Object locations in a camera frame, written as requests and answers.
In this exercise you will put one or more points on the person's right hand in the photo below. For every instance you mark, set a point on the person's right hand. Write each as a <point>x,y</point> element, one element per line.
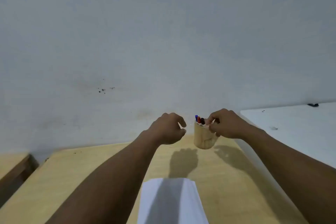
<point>229,125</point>

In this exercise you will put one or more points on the person's left hand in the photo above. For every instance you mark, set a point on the person's left hand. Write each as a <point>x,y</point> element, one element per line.
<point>164,130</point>

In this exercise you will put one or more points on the person's left thumb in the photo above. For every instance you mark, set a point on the person's left thumb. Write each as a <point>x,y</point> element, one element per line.
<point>181,132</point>

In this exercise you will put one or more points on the person's right thumb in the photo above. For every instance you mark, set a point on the person's right thumb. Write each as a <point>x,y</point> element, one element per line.
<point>214,129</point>

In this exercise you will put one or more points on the person's left forearm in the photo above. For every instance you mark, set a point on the person's left forearm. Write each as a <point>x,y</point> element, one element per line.
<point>112,179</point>

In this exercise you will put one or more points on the person's right forearm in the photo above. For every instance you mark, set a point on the person's right forearm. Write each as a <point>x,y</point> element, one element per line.
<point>294,168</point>

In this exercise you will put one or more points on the wooden pen holder cup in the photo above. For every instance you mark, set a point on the wooden pen holder cup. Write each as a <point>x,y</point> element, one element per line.
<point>204,138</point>

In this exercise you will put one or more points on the white paper sheet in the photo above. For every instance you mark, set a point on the white paper sheet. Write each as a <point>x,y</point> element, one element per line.
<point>181,202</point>

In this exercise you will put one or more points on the white table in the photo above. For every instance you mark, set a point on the white table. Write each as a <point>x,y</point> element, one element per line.
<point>296,132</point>

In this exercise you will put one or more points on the small black object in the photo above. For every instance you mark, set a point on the small black object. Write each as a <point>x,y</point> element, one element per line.
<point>313,105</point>

